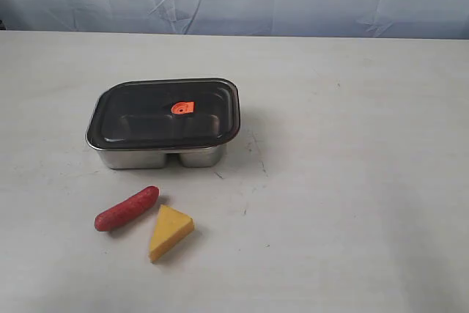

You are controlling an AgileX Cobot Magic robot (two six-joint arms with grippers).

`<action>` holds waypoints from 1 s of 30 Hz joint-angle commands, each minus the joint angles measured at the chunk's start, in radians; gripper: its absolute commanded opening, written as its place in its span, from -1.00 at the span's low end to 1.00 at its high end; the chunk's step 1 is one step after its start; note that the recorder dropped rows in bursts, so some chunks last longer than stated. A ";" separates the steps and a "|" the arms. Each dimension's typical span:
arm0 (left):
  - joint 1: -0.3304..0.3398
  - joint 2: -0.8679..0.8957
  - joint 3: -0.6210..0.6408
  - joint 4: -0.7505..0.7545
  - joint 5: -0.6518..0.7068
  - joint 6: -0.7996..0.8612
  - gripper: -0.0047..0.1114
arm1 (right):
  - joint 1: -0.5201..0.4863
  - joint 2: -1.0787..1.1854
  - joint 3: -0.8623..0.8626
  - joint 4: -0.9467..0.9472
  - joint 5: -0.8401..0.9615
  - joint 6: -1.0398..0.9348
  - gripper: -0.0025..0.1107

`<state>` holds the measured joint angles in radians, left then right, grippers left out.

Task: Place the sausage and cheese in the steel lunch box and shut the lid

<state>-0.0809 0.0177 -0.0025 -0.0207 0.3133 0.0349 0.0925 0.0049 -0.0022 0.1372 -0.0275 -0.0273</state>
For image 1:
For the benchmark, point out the yellow cheese wedge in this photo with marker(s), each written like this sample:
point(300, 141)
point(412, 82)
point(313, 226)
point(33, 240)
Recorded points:
point(170, 228)

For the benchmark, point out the red sausage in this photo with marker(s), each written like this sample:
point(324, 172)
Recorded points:
point(128, 210)

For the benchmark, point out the stainless steel lunch box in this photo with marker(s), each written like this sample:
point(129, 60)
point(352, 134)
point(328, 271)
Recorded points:
point(146, 159)

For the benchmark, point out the dark transparent lunch box lid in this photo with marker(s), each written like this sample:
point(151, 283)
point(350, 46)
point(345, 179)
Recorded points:
point(146, 115)

